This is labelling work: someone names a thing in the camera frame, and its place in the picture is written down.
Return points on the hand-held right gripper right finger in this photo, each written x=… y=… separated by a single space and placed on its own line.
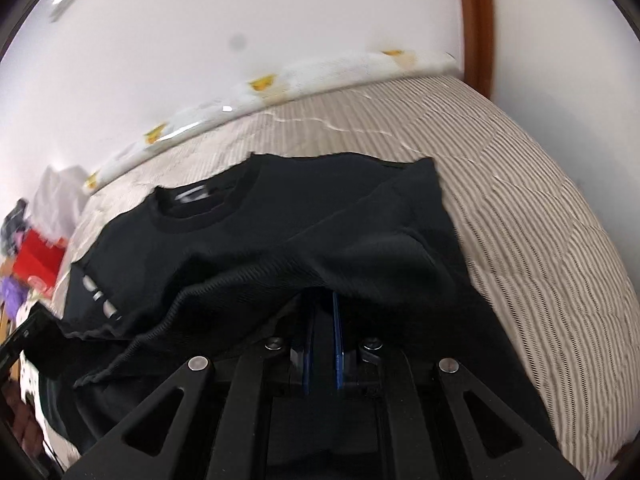
x=339 y=355

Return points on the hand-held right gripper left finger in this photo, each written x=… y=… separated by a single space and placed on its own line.
x=306 y=360

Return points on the black sweatshirt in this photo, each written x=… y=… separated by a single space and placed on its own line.
x=300 y=220

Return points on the white floral quilt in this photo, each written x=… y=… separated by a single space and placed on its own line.
x=31 y=377

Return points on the purple cloth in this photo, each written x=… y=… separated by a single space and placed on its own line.
x=12 y=295

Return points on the red paper bag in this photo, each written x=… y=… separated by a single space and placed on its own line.
x=37 y=260

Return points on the grey plaid cloth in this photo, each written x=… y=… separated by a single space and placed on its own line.
x=14 y=225

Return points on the white plastic bag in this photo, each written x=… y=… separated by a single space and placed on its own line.
x=60 y=200

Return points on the striped bed sheet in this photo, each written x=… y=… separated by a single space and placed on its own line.
x=525 y=210

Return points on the white yellow-printed bolster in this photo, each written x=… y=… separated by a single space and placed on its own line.
x=310 y=72

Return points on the white light switch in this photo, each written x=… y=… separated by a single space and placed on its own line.
x=62 y=1

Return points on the wooden door frame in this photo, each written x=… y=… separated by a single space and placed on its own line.
x=475 y=25

